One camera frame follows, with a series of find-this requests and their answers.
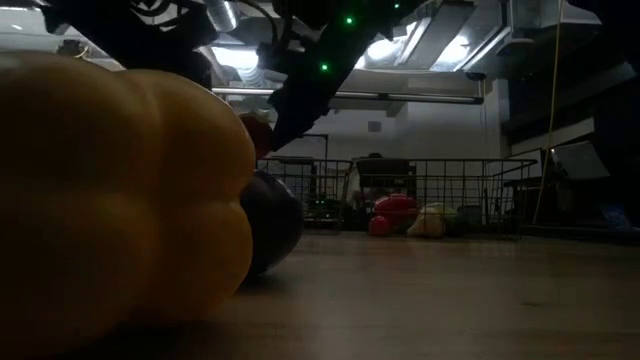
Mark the small red tomato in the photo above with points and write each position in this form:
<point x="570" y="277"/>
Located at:
<point x="378" y="226"/>

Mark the dark purple eggplant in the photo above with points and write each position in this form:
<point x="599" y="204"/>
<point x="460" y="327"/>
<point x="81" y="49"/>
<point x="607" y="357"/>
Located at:
<point x="275" y="225"/>

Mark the slanted ceiling light panel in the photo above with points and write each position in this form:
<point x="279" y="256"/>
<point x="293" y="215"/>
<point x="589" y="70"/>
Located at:
<point x="385" y="47"/>
<point x="452" y="50"/>

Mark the blue object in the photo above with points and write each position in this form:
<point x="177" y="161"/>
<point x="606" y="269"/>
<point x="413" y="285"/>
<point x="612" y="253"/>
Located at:
<point x="616" y="217"/>

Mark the electronics box with green lights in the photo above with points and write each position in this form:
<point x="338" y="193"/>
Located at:
<point x="325" y="210"/>

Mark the tilted grey panel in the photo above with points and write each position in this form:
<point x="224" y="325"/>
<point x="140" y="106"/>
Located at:
<point x="580" y="160"/>

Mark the grey wall vent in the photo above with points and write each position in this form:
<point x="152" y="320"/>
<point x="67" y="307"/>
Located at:
<point x="375" y="126"/>

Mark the small black mounted device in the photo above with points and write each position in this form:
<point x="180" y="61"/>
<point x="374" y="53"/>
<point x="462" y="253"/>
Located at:
<point x="71" y="47"/>

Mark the yellow bell pepper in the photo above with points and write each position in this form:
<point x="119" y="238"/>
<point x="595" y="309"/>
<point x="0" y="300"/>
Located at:
<point x="115" y="200"/>

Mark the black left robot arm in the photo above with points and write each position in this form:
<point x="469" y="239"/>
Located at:
<point x="125" y="40"/>

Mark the person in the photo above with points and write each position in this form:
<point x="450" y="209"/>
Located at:
<point x="375" y="156"/>

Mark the small black rail fixture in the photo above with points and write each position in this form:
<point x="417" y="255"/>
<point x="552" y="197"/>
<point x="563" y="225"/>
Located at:
<point x="475" y="76"/>

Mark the red bell pepper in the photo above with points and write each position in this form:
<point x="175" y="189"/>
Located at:
<point x="397" y="207"/>

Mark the black frame stand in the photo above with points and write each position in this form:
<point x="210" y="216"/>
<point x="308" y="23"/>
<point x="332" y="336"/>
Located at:
<point x="326" y="145"/>

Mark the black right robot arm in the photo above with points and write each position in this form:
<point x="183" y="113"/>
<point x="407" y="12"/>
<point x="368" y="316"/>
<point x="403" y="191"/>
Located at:
<point x="350" y="35"/>

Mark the bright square ceiling light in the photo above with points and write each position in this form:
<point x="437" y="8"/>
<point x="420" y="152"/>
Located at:
<point x="235" y="57"/>

